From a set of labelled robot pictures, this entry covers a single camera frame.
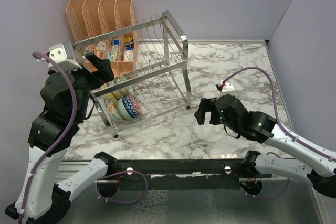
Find stainless steel dish rack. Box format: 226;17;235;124
74;10;192;138

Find blue cap bottle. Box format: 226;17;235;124
113;39;120;45

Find peach plastic file organizer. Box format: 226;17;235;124
66;0;139;76

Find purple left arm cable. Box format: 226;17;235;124
18;51;78;222

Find white bowl green leaves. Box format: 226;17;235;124
112;76;134;100

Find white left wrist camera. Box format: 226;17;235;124
49;41;82;72

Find white bowl orange flower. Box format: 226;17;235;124
108;102;124;123

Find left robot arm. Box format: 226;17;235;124
5;52;116;223

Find black aluminium mounting rail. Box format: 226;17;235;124
52;157;320;192

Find teal spiral bowl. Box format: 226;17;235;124
117;98;132;120

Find red geometric pattern bowl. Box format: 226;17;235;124
123;95;143;118

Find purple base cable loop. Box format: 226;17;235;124
96;168;149;205

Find yellow black bottle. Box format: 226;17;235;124
124;37;133;45

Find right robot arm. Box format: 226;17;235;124
194;94;335;198

